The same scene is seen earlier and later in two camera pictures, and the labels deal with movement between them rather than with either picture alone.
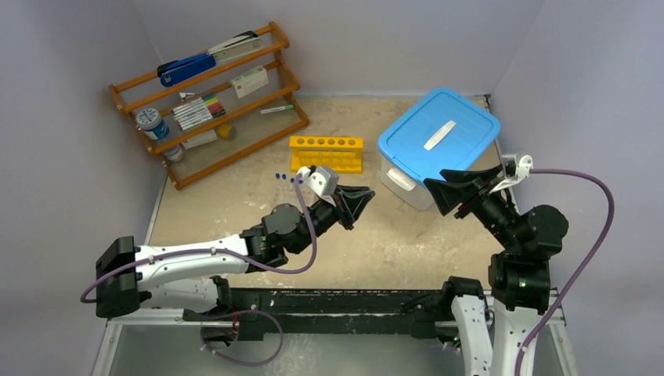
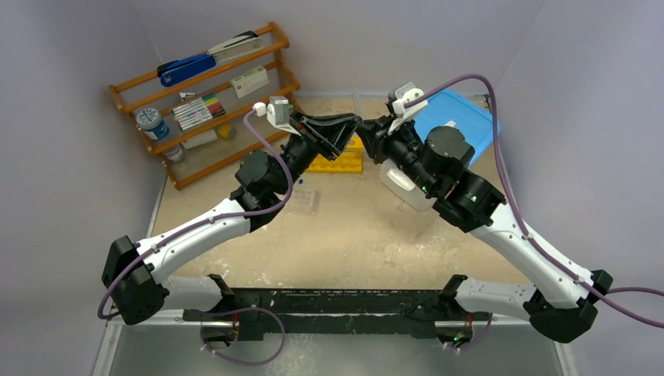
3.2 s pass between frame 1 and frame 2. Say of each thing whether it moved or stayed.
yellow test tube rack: stayed
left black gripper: moved
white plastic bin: stayed
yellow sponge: stayed
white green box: stayed
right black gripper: moved
